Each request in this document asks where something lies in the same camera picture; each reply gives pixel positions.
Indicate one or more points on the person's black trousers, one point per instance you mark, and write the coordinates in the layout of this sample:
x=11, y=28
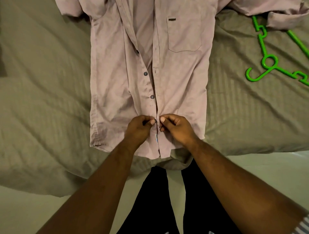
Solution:
x=149, y=207

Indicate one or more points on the person's right hand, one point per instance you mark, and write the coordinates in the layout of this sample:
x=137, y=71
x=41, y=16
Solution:
x=179, y=130

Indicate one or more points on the person's striped shirt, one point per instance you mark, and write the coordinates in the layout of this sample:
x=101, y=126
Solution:
x=303, y=226

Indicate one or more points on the pink garment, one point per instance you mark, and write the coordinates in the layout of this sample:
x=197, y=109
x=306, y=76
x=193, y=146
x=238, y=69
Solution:
x=116, y=72

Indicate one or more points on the person's left forearm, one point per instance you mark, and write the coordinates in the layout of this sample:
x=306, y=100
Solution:
x=91, y=197

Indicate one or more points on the person's right forearm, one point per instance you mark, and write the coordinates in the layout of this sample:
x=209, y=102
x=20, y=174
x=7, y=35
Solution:
x=241, y=193

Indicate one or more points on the bed with taupe sheet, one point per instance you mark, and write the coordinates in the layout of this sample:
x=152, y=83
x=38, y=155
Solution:
x=43, y=111

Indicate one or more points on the person's left hand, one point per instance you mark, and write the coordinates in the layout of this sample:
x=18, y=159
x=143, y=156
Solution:
x=139, y=132

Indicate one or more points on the pile of coloured plastic hangers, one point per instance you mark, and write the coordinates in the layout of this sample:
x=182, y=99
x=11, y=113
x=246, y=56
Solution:
x=269, y=61

